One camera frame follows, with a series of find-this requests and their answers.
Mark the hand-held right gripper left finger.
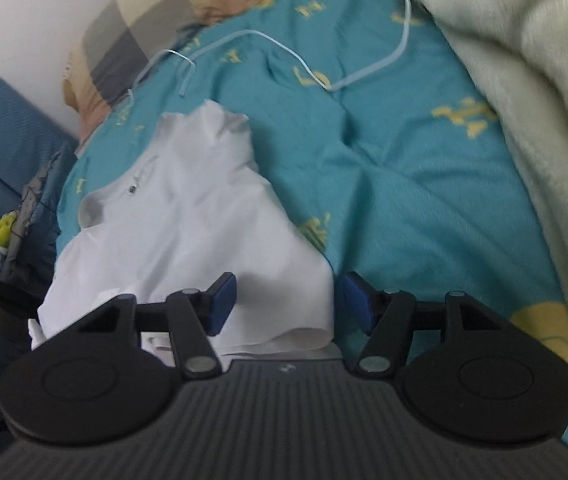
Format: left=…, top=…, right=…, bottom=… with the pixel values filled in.
left=68, top=272, right=239, bottom=378

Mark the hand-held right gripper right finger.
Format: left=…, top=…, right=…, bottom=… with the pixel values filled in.
left=340, top=272, right=515, bottom=377

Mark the white shirt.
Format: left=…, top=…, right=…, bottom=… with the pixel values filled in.
left=28, top=100, right=335, bottom=361

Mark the teal printed bed sheet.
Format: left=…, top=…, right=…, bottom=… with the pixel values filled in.
left=56, top=0, right=568, bottom=463

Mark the blue cushion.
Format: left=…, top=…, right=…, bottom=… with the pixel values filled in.
left=0, top=74, right=78, bottom=251

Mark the checkered pillow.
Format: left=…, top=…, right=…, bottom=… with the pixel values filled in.
left=62, top=0, right=291, bottom=146

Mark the cream fleece blanket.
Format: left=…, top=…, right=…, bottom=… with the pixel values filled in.
left=336, top=0, right=568, bottom=391

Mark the white charging cable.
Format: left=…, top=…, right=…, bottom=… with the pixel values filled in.
left=126, top=0, right=413, bottom=106

